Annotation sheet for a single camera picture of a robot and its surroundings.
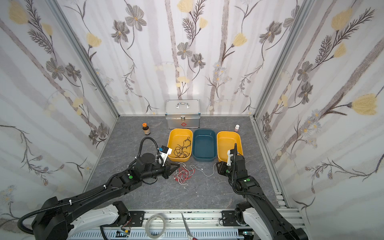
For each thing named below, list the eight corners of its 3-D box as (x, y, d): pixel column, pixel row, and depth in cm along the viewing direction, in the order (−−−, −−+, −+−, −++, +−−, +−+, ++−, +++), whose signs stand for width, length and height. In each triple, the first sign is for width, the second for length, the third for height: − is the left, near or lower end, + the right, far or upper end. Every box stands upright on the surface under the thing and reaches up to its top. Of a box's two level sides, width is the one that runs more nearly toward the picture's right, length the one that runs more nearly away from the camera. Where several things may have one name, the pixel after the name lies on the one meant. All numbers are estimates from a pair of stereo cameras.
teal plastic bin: (192, 161, 97) (192, 156, 92) (192, 134, 111) (192, 129, 106) (217, 161, 97) (218, 157, 92) (214, 134, 111) (215, 129, 106)
